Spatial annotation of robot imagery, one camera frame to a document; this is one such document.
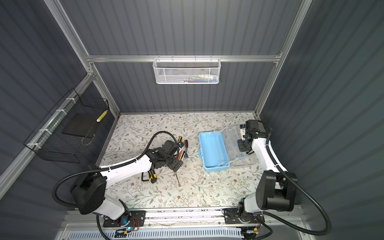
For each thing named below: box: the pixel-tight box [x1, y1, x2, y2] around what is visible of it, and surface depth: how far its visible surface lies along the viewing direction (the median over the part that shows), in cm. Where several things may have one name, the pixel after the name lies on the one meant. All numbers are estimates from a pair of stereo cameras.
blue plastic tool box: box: [199, 126, 247, 173], surface depth 97 cm
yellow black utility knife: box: [148, 169, 157, 184], surface depth 88 cm
